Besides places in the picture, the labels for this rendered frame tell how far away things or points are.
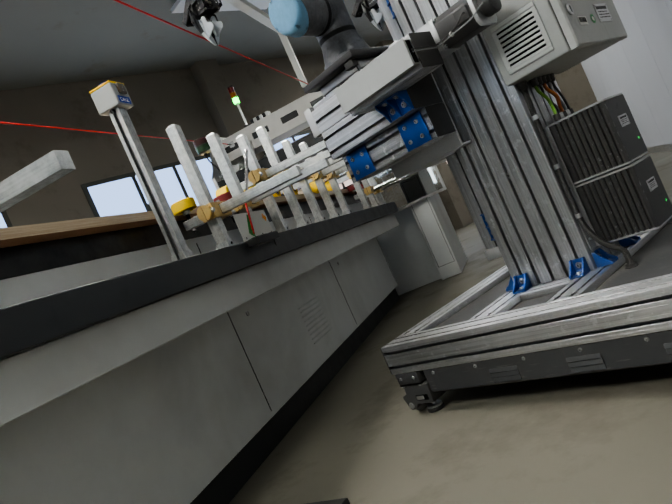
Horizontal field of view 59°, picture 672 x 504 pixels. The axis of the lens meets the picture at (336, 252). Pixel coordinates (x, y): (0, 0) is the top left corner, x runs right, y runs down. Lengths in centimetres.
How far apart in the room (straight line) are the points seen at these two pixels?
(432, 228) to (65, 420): 347
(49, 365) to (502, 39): 127
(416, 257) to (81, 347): 367
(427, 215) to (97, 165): 378
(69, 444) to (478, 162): 127
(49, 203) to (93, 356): 530
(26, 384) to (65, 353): 11
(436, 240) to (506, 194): 281
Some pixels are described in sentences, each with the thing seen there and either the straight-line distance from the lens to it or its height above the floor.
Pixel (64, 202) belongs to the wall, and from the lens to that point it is 659.
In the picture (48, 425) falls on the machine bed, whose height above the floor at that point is 47.
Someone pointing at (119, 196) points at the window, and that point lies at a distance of 677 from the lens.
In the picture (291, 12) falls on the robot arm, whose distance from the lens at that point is 171.
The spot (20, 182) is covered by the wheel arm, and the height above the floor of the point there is 84.
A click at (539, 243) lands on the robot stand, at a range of 175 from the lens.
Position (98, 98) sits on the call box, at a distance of 176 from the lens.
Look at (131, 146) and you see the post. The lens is 172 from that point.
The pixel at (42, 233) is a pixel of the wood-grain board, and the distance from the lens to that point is 155.
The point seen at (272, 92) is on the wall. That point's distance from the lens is 847.
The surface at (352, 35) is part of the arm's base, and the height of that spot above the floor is 110.
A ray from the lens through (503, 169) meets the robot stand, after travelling 174.
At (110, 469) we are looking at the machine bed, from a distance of 155.
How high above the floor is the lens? 56
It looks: level
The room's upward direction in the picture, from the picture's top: 24 degrees counter-clockwise
